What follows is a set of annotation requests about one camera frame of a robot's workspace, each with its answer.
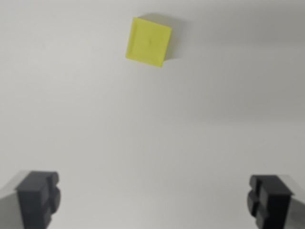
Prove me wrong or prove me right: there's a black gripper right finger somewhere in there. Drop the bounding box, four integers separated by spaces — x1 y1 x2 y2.
246 174 305 229

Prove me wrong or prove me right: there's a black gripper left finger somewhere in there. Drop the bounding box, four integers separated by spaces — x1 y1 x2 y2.
0 170 61 229

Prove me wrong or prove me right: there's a yellow cube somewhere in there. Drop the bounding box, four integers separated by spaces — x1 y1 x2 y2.
125 16 173 68

